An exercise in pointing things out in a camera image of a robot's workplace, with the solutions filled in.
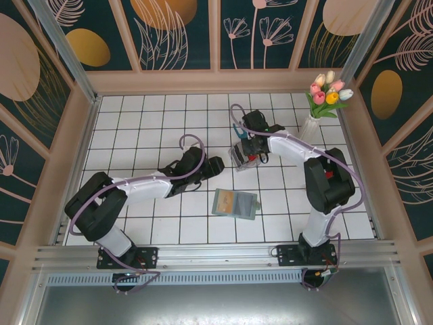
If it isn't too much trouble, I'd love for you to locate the orange VIP card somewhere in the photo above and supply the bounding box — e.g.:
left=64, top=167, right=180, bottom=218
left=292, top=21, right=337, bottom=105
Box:
left=218, top=191, right=235, bottom=213

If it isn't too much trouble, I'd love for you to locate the mint green card holder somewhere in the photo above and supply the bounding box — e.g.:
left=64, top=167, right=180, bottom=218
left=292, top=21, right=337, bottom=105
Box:
left=211, top=188, right=262, bottom=223

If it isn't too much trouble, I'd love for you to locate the clear plastic card box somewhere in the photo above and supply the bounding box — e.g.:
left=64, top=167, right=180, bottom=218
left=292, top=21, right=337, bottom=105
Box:
left=228, top=142, right=263, bottom=173

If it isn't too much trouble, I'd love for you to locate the white ribbed vase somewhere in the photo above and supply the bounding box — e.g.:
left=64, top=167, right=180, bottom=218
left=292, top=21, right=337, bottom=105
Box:
left=299, top=114, right=322, bottom=139

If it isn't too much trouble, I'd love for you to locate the artificial tulip bouquet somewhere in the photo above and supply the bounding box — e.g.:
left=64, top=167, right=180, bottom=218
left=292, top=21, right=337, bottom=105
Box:
left=305, top=70, right=355, bottom=119

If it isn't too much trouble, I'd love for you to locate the steel sheet panel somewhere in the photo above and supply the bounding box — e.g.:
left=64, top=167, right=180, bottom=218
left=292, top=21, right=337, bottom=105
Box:
left=32, top=284, right=410, bottom=325

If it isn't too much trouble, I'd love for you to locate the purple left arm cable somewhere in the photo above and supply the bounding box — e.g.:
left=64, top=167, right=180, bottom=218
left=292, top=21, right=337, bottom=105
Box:
left=69, top=134, right=206, bottom=295

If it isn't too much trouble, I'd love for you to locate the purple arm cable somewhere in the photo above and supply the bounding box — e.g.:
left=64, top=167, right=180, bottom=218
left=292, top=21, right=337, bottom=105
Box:
left=69, top=134, right=206, bottom=295
left=229, top=103, right=365, bottom=292

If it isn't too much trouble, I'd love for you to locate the teal toy rake wooden handle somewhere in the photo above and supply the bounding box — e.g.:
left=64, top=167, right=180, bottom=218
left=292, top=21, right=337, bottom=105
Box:
left=232, top=123, right=250, bottom=140

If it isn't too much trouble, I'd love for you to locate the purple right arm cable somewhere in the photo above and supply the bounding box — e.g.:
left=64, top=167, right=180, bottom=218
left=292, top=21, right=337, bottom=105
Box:
left=229, top=103, right=365, bottom=292

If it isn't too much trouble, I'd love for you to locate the aluminium frame rail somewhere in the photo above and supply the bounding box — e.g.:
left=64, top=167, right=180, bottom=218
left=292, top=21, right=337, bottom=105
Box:
left=32, top=240, right=403, bottom=272

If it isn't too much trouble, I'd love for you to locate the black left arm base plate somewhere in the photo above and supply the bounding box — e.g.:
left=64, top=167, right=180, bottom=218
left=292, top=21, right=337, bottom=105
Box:
left=96, top=246, right=159, bottom=270

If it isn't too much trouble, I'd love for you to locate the slotted grey cable duct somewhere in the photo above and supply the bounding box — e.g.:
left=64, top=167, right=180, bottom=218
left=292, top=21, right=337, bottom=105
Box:
left=45, top=269, right=305, bottom=287

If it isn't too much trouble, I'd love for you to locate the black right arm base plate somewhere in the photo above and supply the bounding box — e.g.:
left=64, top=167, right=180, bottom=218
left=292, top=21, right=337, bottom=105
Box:
left=276, top=244, right=339, bottom=268

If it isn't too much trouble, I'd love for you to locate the aluminium table side rail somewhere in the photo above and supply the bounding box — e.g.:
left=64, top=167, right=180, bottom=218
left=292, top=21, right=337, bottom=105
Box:
left=50, top=96, right=102, bottom=244
left=338, top=79, right=386, bottom=241

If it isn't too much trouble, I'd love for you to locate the aluminium corner post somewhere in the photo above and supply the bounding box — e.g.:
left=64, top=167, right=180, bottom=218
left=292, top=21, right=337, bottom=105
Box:
left=26, top=0, right=99, bottom=103
left=340, top=0, right=405, bottom=84

